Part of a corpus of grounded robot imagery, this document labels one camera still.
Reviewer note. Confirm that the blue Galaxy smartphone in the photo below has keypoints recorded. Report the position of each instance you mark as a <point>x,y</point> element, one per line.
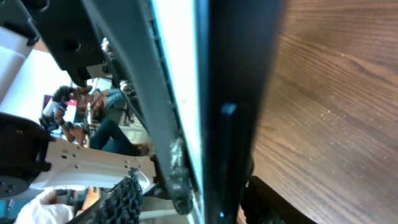
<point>220,56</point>

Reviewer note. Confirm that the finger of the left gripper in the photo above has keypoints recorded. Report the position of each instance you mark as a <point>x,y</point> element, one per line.
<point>131,30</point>

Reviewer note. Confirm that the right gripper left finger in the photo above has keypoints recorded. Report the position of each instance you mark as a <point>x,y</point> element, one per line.
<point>122,204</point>

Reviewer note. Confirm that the seated person in jeans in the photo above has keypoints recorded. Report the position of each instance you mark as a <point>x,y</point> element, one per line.
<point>108,136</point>

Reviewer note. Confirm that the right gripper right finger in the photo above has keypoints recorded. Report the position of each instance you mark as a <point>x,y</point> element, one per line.
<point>261,204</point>

